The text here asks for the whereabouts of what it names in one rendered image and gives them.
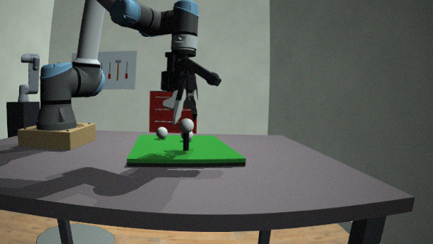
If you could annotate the green turf mat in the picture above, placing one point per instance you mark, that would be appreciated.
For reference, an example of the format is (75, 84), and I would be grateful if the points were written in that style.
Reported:
(173, 151)

